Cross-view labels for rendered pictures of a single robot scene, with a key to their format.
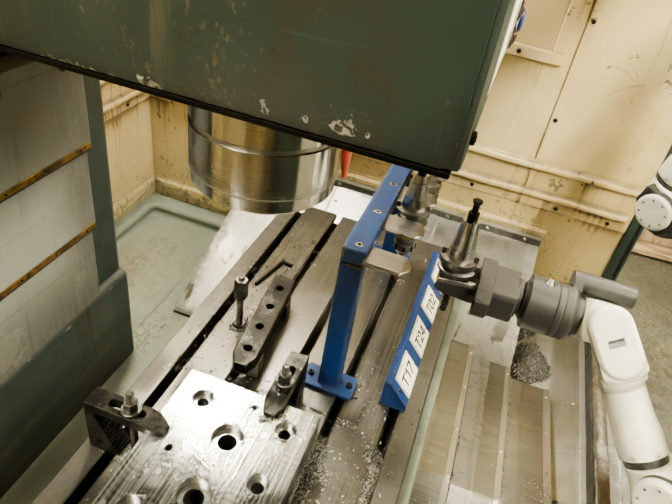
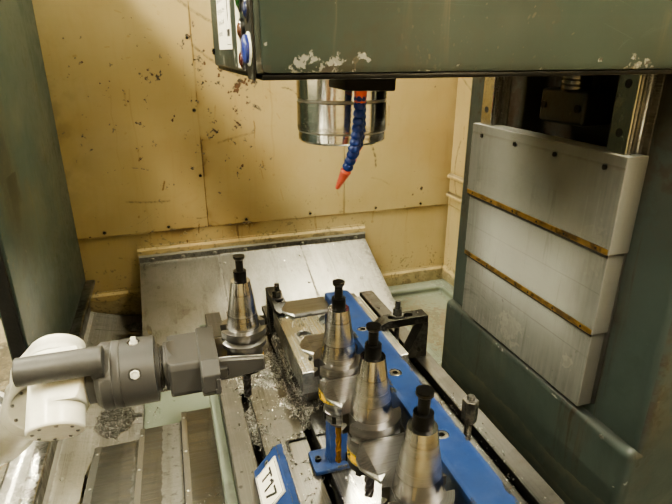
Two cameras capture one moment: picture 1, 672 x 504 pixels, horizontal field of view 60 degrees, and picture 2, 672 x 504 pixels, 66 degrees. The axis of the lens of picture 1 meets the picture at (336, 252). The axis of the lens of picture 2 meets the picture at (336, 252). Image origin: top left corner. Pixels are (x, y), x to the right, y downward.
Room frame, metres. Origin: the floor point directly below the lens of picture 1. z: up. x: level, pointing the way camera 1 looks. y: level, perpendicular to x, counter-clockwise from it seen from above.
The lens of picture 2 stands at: (1.37, -0.41, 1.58)
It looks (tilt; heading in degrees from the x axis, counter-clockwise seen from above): 21 degrees down; 149
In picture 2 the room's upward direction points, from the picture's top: straight up
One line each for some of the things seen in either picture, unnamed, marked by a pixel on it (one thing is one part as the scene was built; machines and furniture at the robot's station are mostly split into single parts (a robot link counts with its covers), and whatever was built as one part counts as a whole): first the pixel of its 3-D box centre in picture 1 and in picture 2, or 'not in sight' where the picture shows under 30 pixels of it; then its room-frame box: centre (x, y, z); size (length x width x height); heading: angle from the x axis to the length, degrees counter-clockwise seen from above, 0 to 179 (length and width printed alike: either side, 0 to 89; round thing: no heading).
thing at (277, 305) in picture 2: not in sight; (277, 309); (0.30, 0.06, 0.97); 0.13 x 0.03 x 0.15; 167
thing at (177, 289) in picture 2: not in sight; (278, 310); (-0.09, 0.24, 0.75); 0.89 x 0.67 x 0.26; 77
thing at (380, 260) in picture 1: (388, 262); (304, 307); (0.73, -0.08, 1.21); 0.07 x 0.05 x 0.01; 77
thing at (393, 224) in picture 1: (404, 227); (325, 343); (0.84, -0.11, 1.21); 0.07 x 0.05 x 0.01; 77
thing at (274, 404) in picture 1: (284, 392); not in sight; (0.64, 0.04, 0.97); 0.13 x 0.03 x 0.15; 167
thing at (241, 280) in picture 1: (240, 301); (467, 426); (0.86, 0.17, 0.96); 0.03 x 0.03 x 0.13
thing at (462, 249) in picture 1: (466, 238); (241, 302); (0.77, -0.20, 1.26); 0.04 x 0.04 x 0.07
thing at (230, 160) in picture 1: (267, 126); (341, 105); (0.56, 0.09, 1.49); 0.16 x 0.16 x 0.12
